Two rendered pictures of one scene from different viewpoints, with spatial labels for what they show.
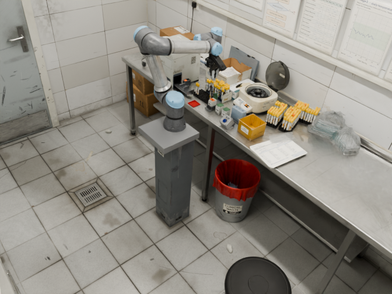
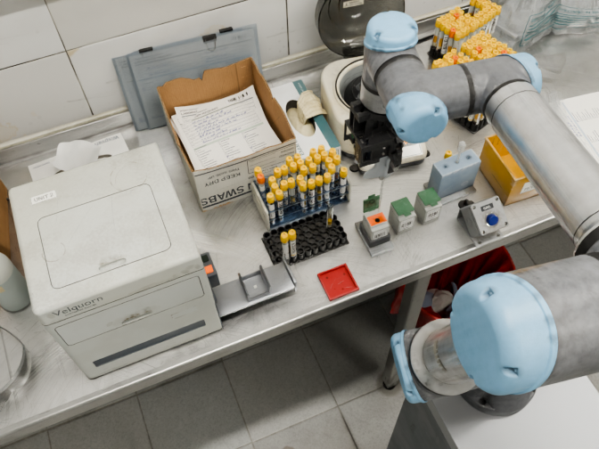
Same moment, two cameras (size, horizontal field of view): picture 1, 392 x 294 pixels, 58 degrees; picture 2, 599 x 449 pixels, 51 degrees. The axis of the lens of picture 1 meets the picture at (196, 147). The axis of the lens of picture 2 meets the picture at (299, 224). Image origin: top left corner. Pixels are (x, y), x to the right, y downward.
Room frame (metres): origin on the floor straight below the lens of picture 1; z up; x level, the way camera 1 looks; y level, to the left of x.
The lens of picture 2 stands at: (2.07, 0.66, 2.07)
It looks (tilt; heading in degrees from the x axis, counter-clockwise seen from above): 57 degrees down; 292
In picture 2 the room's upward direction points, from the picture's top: 2 degrees counter-clockwise
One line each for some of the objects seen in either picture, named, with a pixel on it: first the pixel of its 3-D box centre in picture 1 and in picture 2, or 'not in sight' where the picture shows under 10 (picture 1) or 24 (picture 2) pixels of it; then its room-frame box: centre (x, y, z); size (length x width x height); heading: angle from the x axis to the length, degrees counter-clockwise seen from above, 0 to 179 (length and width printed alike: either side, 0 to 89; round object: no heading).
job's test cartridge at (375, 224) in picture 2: (212, 103); (375, 226); (2.19, -0.09, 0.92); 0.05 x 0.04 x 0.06; 131
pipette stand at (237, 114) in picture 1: (238, 114); (453, 175); (2.06, -0.28, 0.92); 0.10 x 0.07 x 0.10; 44
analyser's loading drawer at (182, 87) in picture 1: (182, 86); (244, 289); (2.40, 0.14, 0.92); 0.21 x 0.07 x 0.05; 43
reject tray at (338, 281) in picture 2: (193, 103); (338, 281); (2.23, 0.04, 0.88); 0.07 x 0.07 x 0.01; 43
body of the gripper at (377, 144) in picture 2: (213, 59); (375, 126); (2.21, -0.07, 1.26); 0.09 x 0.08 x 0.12; 41
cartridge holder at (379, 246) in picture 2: (212, 106); (374, 233); (2.19, -0.09, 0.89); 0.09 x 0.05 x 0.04; 131
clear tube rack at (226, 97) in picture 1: (218, 91); (300, 191); (2.38, -0.14, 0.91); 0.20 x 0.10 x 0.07; 43
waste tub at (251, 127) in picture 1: (251, 127); (520, 164); (1.92, -0.36, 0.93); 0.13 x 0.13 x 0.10; 39
